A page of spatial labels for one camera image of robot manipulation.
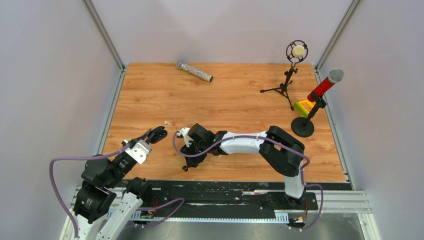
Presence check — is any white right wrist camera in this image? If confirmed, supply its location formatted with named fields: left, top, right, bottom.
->
left=177, top=127, right=194, bottom=147

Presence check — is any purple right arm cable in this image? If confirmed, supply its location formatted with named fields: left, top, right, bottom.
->
left=172, top=130, right=325, bottom=232

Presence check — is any black earbuds charging case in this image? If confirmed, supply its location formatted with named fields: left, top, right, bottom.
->
left=158, top=126, right=168, bottom=142

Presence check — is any silver glitter microphone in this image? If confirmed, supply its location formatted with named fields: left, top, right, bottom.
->
left=176, top=60, right=214, bottom=83

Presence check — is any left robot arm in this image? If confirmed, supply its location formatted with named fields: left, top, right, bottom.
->
left=73, top=126, right=168, bottom=240

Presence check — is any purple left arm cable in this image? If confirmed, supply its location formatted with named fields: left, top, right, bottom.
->
left=48, top=144, right=133, bottom=239

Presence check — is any black tripod microphone stand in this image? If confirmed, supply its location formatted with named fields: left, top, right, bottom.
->
left=259, top=39, right=309, bottom=111

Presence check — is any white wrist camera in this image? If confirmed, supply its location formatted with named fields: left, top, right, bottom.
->
left=177, top=127, right=194, bottom=147
left=124, top=140, right=152, bottom=165

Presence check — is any yellow green toy block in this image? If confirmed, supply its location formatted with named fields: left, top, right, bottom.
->
left=293, top=99, right=315, bottom=118

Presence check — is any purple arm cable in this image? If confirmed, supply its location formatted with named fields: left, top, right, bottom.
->
left=172, top=130, right=325, bottom=232
left=48, top=144, right=133, bottom=239

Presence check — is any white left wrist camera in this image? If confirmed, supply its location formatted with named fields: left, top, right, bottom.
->
left=124, top=140, right=152, bottom=165

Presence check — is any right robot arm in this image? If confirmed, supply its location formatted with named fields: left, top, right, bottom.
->
left=173, top=123, right=307, bottom=209

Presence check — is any black round-base microphone stand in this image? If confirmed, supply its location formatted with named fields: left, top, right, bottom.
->
left=290, top=97, right=327, bottom=138

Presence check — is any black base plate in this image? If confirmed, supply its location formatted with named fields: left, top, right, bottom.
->
left=141, top=180, right=321, bottom=219

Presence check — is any red glitter microphone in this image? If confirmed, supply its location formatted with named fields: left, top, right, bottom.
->
left=307, top=68, right=345, bottom=102

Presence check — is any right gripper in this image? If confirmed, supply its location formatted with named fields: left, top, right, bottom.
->
left=181, top=138, right=209, bottom=168

